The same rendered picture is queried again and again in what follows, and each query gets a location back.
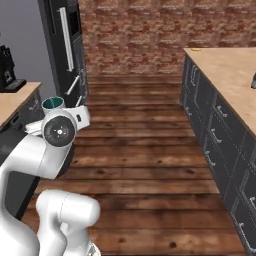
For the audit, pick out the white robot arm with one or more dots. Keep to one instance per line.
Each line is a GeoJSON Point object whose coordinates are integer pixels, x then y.
{"type": "Point", "coordinates": [23, 156]}

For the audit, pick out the small dark object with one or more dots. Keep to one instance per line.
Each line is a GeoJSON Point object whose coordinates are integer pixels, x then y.
{"type": "Point", "coordinates": [254, 81]}

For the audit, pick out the black fridge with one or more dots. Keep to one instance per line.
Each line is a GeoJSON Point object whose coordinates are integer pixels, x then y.
{"type": "Point", "coordinates": [56, 50]}

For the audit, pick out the dark base cabinet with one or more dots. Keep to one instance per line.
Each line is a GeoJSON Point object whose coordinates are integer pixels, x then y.
{"type": "Point", "coordinates": [18, 193]}

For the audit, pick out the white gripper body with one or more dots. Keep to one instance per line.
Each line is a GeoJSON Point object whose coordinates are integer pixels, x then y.
{"type": "Point", "coordinates": [35, 128]}

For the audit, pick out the white mug teal inside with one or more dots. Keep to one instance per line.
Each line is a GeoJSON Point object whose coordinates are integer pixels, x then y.
{"type": "Point", "coordinates": [52, 103]}

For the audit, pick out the dark island cabinet run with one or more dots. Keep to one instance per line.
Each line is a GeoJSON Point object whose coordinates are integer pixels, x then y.
{"type": "Point", "coordinates": [220, 133]}

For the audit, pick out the black coffee machine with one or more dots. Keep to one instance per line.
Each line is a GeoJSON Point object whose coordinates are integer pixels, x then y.
{"type": "Point", "coordinates": [6, 71]}

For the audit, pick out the small yellow object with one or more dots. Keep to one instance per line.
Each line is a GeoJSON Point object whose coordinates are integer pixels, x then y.
{"type": "Point", "coordinates": [196, 49]}

